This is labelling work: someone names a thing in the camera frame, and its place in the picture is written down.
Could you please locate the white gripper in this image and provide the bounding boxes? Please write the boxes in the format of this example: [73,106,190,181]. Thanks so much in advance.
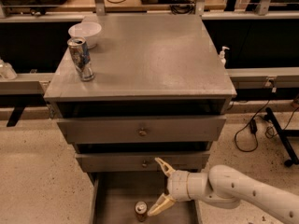
[148,158,189,217]

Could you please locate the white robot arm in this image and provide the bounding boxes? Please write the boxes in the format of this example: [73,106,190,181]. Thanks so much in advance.
[148,158,299,224]

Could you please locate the grey middle drawer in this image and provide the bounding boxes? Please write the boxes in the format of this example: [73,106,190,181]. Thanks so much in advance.
[76,151,209,173]

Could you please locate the grey drawer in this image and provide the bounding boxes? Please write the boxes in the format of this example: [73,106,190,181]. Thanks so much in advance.
[76,151,209,173]
[58,115,226,144]
[89,171,203,224]

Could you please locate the grey bottom drawer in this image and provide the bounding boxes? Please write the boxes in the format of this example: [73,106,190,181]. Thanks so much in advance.
[89,171,203,224]

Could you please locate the grey top drawer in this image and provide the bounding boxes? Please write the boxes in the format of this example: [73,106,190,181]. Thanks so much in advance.
[58,115,226,144]

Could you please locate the grey drawer cabinet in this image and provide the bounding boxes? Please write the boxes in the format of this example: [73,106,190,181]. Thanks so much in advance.
[43,13,237,185]

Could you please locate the blue silver can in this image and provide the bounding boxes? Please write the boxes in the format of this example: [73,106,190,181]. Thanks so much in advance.
[67,37,94,81]

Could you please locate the black stand leg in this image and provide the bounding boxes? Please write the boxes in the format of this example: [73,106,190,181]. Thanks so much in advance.
[264,107,299,167]

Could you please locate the white bowl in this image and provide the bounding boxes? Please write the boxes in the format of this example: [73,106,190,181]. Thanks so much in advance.
[68,22,102,49]

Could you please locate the clear sanitizer bottle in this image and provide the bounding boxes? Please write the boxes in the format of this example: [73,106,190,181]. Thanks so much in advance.
[0,60,17,80]

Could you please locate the black floor cable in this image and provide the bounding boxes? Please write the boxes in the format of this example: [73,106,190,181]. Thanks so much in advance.
[234,96,275,153]

